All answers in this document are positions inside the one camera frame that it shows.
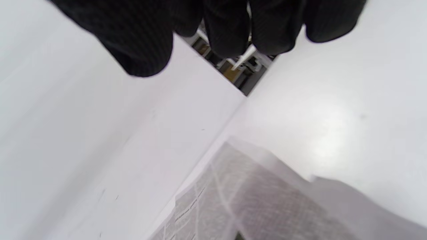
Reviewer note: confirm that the person's right hand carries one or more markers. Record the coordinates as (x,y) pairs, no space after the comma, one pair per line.
(233,20)

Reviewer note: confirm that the printed newspaper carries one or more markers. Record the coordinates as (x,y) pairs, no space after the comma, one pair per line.
(267,200)

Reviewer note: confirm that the cream pole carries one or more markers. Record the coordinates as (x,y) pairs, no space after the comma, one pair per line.
(243,58)

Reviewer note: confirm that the white backdrop board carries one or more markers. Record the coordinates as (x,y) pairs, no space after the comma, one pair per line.
(66,133)

